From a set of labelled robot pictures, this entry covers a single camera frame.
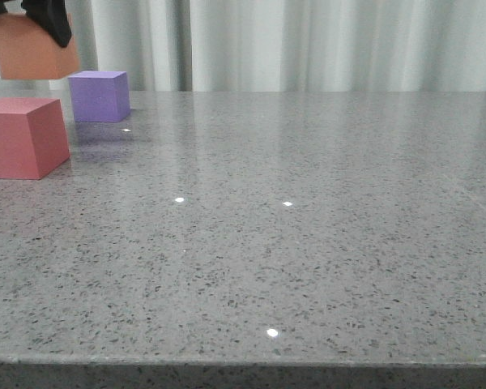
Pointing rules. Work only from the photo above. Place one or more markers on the orange foam block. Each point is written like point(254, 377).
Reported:
point(28, 52)

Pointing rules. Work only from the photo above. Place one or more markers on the purple foam block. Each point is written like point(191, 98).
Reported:
point(99, 96)

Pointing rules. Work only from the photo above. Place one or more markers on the pale green curtain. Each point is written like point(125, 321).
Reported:
point(277, 46)

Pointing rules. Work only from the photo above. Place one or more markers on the pink foam block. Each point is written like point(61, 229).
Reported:
point(33, 138)

